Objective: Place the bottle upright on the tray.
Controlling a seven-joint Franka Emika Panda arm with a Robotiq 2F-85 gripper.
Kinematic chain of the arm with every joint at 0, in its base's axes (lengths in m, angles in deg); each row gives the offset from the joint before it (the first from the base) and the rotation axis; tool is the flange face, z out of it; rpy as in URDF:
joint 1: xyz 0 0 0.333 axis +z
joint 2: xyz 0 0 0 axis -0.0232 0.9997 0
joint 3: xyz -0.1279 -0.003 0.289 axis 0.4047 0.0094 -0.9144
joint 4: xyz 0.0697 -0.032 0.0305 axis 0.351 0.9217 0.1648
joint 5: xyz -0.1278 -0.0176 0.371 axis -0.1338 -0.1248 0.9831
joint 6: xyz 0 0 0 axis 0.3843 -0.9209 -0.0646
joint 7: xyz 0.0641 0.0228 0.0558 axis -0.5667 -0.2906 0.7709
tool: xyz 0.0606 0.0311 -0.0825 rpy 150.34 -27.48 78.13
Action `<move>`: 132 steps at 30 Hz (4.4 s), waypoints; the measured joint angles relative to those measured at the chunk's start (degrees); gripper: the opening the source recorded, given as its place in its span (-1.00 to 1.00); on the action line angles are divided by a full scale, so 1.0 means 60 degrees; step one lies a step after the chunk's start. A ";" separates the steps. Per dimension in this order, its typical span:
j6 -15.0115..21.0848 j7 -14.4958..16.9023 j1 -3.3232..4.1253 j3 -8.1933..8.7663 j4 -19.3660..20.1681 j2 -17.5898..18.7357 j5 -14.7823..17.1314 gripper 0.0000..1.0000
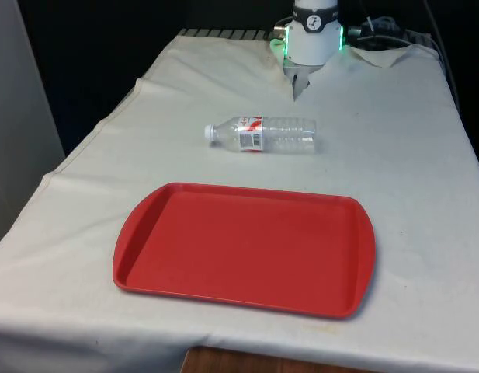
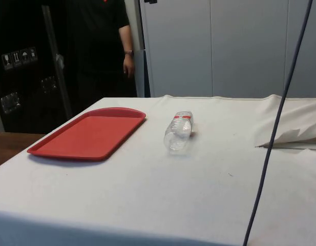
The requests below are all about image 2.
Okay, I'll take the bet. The clear plastic bottle white cap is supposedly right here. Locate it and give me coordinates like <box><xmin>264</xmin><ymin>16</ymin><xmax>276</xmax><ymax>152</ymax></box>
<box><xmin>164</xmin><ymin>110</ymin><xmax>194</xmax><ymax>155</ymax></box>

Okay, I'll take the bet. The red plastic tray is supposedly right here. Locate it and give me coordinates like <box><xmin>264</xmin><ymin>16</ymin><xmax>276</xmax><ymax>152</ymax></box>
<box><xmin>26</xmin><ymin>107</ymin><xmax>148</xmax><ymax>162</ymax></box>

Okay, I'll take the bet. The pale grey locker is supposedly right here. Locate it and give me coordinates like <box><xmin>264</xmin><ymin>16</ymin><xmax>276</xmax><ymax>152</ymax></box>
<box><xmin>139</xmin><ymin>0</ymin><xmax>212</xmax><ymax>98</ymax></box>
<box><xmin>285</xmin><ymin>0</ymin><xmax>316</xmax><ymax>98</ymax></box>
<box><xmin>210</xmin><ymin>0</ymin><xmax>287</xmax><ymax>98</ymax></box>

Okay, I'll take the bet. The person in black clothes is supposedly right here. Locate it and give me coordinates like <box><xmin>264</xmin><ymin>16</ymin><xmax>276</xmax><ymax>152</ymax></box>
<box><xmin>64</xmin><ymin>0</ymin><xmax>138</xmax><ymax>103</ymax></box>

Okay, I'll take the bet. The black cabinet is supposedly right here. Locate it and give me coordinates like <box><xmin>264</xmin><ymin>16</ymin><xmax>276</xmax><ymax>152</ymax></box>
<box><xmin>0</xmin><ymin>0</ymin><xmax>73</xmax><ymax>134</ymax></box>

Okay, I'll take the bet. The black cable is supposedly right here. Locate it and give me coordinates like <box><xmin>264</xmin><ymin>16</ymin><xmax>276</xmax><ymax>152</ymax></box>
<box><xmin>243</xmin><ymin>0</ymin><xmax>315</xmax><ymax>246</ymax></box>

